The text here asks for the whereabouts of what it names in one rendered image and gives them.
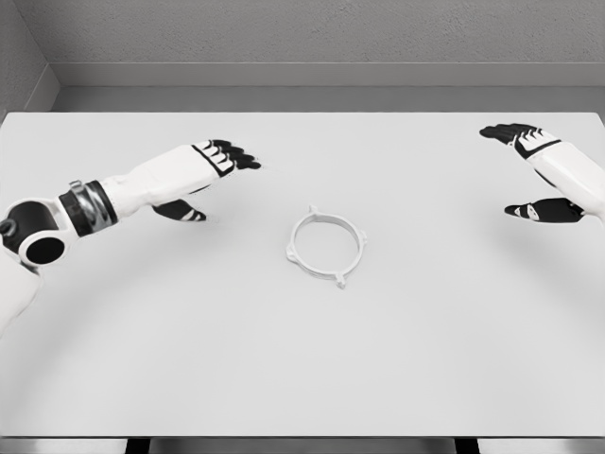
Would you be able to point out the striped robot right hand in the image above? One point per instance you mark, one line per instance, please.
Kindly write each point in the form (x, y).
(560, 168)

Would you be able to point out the striped robot left hand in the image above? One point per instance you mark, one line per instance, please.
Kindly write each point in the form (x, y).
(182, 170)

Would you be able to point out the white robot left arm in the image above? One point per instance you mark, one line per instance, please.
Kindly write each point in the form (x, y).
(127, 186)

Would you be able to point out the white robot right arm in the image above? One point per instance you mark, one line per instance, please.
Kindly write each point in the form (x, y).
(597, 189)

